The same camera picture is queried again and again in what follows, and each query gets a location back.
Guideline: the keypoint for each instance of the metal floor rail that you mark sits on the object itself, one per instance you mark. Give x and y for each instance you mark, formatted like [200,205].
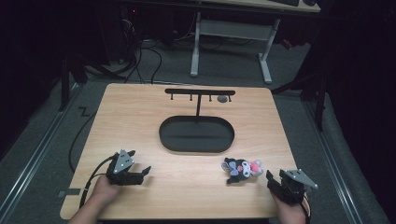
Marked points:
[34,157]
[333,161]

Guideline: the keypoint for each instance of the black and white plush toy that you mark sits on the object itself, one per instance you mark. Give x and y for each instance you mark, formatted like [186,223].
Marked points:
[241,170]

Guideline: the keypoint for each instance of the person's right hand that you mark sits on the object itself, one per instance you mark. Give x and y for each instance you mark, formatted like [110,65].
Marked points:
[288,212]

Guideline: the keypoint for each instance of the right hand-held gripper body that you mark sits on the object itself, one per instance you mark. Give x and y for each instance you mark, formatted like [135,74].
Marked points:
[292,186]

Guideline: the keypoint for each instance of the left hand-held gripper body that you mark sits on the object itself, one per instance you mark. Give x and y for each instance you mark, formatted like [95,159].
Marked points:
[123,169]

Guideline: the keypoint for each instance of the black metal stand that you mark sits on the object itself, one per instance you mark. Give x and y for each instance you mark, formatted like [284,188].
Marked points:
[67,82]
[317,99]

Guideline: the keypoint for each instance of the white-legged wooden desk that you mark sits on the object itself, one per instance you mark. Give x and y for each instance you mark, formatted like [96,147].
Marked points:
[233,29]

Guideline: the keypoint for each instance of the grey floor tape strip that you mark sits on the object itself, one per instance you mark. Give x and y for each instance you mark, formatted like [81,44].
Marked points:
[69,193]

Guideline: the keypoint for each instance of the black hook rack with tray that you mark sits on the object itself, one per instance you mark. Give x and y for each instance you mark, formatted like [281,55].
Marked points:
[196,133]

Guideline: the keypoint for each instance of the grey round table grommet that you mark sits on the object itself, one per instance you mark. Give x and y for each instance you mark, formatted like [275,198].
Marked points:
[222,99]

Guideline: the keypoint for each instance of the person's left hand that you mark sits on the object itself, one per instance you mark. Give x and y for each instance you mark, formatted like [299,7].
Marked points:
[104,189]

